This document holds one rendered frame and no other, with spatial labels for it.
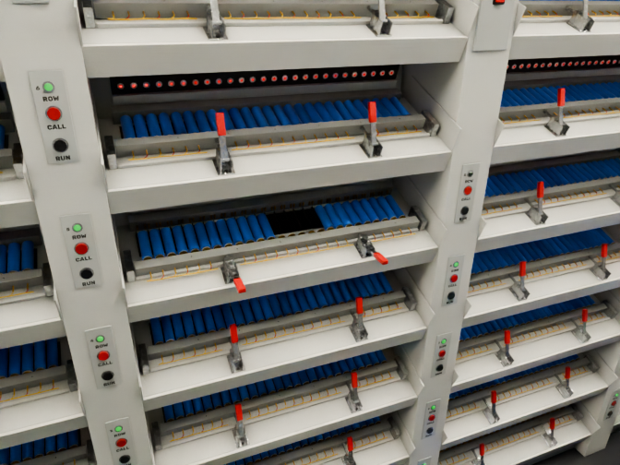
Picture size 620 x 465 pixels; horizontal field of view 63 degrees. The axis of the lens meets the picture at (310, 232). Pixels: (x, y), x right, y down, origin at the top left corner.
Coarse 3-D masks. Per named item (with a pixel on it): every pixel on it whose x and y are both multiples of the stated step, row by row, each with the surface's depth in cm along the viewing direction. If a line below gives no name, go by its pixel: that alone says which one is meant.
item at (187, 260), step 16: (368, 224) 101; (384, 224) 102; (400, 224) 103; (416, 224) 105; (272, 240) 94; (288, 240) 95; (304, 240) 96; (320, 240) 97; (336, 240) 98; (176, 256) 88; (192, 256) 89; (208, 256) 89; (224, 256) 91; (240, 256) 92; (144, 272) 86
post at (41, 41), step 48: (0, 0) 60; (0, 48) 62; (48, 48) 64; (96, 144) 70; (48, 192) 71; (96, 192) 73; (48, 240) 73; (96, 240) 76; (96, 288) 79; (96, 432) 90; (144, 432) 94
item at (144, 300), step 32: (288, 192) 104; (416, 192) 107; (128, 256) 86; (288, 256) 95; (320, 256) 96; (352, 256) 98; (416, 256) 103; (128, 288) 85; (160, 288) 86; (192, 288) 87; (224, 288) 88; (256, 288) 91; (288, 288) 95; (128, 320) 85
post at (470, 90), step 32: (512, 32) 89; (416, 64) 101; (448, 64) 92; (480, 64) 89; (448, 96) 93; (480, 96) 92; (480, 128) 95; (480, 160) 98; (448, 192) 98; (480, 192) 101; (448, 224) 102; (448, 256) 105; (448, 320) 113; (416, 352) 118; (448, 352) 118; (448, 384) 123; (416, 416) 123; (416, 448) 129
